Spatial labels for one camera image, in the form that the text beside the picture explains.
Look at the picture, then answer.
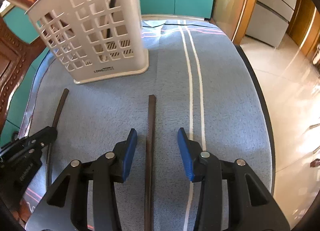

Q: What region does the dark brown chopstick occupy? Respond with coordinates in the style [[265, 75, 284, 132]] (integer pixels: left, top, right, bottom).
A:
[[46, 88, 69, 191]]

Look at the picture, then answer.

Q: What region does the dark red-brown chopstick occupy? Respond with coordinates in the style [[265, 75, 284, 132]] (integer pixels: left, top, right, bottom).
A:
[[144, 95, 156, 231]]

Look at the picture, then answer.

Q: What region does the blue striped table cloth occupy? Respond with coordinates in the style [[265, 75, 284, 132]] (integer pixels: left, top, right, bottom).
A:
[[29, 20, 273, 230]]

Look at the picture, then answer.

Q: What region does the carved wooden chair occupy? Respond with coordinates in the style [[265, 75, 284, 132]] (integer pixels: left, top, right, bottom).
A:
[[1, 0, 46, 129]]

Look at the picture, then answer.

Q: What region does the white perforated utensil basket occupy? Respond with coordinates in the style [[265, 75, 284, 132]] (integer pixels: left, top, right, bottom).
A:
[[26, 0, 149, 85]]

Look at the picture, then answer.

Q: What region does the wooden glass sliding door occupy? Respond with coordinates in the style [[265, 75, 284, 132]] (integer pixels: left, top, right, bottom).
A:
[[210, 0, 256, 45]]

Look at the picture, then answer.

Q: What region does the silver refrigerator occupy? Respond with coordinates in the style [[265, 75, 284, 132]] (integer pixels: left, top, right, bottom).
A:
[[246, 0, 297, 48]]

